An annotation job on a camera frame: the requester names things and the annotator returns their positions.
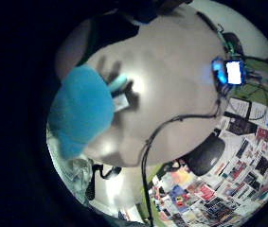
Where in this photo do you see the black gadget with green wire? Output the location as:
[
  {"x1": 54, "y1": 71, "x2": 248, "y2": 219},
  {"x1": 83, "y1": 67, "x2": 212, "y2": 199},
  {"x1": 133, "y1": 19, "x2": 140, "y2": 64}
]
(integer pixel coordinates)
[{"x1": 217, "y1": 25, "x2": 245, "y2": 60}]

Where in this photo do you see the small device with lit screen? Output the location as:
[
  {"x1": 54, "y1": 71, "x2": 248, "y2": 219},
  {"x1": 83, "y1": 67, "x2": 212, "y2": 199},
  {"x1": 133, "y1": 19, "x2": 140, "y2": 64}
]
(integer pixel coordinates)
[{"x1": 210, "y1": 56, "x2": 248, "y2": 87}]

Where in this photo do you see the long black cable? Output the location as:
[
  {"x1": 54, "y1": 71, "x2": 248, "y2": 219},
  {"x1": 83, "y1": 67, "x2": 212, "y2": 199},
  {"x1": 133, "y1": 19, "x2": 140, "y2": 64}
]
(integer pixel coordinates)
[{"x1": 140, "y1": 93, "x2": 223, "y2": 227}]

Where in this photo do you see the black chair with armrest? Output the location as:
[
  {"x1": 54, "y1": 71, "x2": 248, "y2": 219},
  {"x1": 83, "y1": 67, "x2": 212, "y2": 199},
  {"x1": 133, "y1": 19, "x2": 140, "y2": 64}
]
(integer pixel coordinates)
[{"x1": 85, "y1": 163, "x2": 123, "y2": 201}]

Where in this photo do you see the pale crumpled cloth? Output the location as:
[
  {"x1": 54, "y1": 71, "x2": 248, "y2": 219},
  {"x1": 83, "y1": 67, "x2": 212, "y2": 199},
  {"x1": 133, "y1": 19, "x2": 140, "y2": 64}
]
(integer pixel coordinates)
[{"x1": 46, "y1": 131, "x2": 94, "y2": 204}]

